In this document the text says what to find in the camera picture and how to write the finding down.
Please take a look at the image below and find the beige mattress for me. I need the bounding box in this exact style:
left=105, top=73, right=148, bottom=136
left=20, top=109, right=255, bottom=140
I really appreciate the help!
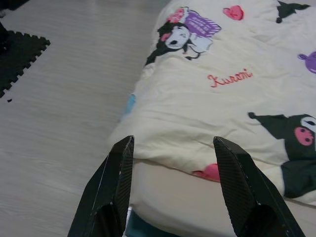
left=127, top=160, right=316, bottom=237

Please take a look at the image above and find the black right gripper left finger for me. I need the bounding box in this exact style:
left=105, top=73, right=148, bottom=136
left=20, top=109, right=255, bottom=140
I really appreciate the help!
left=68, top=135, right=135, bottom=237

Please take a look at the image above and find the black foam puzzle mat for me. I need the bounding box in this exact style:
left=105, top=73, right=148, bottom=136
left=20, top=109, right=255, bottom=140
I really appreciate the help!
left=0, top=22, right=51, bottom=98

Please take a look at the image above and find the white cartoon print blanket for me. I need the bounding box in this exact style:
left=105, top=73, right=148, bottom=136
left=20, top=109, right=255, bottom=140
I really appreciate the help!
left=107, top=0, right=316, bottom=204

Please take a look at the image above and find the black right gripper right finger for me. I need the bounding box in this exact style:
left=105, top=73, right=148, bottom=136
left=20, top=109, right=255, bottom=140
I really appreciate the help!
left=212, top=136, right=306, bottom=237

